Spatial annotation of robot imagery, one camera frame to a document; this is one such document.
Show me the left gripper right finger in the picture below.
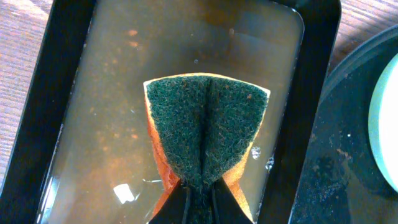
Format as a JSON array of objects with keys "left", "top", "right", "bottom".
[{"left": 211, "top": 179, "right": 252, "bottom": 224}]

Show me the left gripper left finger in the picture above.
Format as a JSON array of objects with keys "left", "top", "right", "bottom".
[{"left": 149, "top": 180, "right": 190, "bottom": 224}]

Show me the yellow green scrub sponge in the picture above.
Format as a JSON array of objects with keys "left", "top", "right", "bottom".
[{"left": 144, "top": 73, "right": 270, "bottom": 223}]

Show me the black rectangular water tray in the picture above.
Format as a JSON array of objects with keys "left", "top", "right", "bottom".
[{"left": 1, "top": 1, "right": 341, "bottom": 223}]

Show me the round black serving tray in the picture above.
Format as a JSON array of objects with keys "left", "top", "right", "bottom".
[{"left": 289, "top": 27, "right": 397, "bottom": 223}]

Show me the light blue plate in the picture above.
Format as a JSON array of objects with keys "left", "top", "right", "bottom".
[{"left": 368, "top": 56, "right": 397, "bottom": 190}]

